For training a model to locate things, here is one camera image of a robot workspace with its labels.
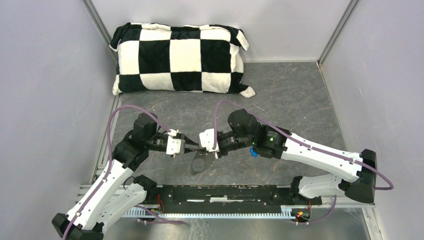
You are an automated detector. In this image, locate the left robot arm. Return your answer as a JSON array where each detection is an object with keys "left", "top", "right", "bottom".
[{"left": 52, "top": 113, "right": 199, "bottom": 240}]

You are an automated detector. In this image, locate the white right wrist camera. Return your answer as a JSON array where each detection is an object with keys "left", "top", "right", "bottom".
[{"left": 198, "top": 128, "right": 220, "bottom": 153}]

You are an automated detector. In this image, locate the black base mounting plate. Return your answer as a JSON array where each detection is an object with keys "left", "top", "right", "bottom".
[{"left": 141, "top": 185, "right": 323, "bottom": 214}]

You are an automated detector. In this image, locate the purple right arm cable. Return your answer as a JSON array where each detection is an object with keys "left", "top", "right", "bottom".
[{"left": 213, "top": 99, "right": 395, "bottom": 226}]

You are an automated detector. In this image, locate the blue key fob tag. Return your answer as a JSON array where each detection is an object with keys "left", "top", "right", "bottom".
[{"left": 249, "top": 147, "right": 259, "bottom": 157}]

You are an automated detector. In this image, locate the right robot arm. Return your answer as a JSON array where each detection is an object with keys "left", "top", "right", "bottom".
[{"left": 198, "top": 109, "right": 377, "bottom": 204}]

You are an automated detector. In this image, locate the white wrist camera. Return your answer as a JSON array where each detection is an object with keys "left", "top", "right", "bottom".
[
  {"left": 198, "top": 128, "right": 220, "bottom": 153},
  {"left": 165, "top": 129, "right": 186, "bottom": 157}
]

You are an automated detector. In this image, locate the white slotted cable duct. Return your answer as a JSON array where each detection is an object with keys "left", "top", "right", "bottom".
[{"left": 122, "top": 207, "right": 307, "bottom": 220}]

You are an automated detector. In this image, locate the black and white checkered pillow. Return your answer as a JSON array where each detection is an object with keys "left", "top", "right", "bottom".
[{"left": 109, "top": 22, "right": 255, "bottom": 98}]

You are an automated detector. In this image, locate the aluminium frame rail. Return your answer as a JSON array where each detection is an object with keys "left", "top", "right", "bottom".
[{"left": 76, "top": 184, "right": 376, "bottom": 208}]

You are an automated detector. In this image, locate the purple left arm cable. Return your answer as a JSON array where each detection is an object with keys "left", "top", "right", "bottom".
[{"left": 61, "top": 104, "right": 185, "bottom": 240}]

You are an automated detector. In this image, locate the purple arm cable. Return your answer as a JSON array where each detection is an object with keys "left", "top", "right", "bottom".
[
  {"left": 213, "top": 99, "right": 395, "bottom": 226},
  {"left": 61, "top": 104, "right": 185, "bottom": 240}
]

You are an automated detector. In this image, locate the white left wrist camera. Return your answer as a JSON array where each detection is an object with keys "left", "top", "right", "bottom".
[{"left": 165, "top": 129, "right": 186, "bottom": 157}]

